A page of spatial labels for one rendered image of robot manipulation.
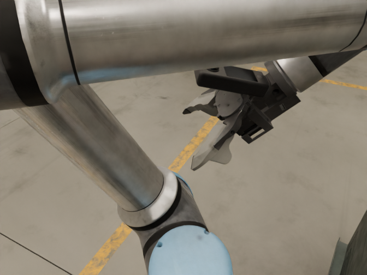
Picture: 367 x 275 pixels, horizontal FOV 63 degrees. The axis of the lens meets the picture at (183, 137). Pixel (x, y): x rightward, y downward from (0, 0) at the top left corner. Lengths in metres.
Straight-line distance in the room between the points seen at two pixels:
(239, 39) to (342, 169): 2.70
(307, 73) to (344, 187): 2.28
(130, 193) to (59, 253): 1.75
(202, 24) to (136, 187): 0.29
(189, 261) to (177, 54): 0.31
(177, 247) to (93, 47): 0.32
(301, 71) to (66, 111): 0.32
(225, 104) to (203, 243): 0.22
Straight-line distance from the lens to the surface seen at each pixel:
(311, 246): 2.22
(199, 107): 0.57
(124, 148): 0.41
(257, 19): 0.23
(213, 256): 0.45
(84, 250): 2.14
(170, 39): 0.21
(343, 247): 1.57
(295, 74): 0.48
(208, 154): 0.48
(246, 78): 0.48
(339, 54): 0.48
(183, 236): 0.46
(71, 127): 0.37
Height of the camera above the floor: 1.70
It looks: 36 degrees down
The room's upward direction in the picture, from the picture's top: straight up
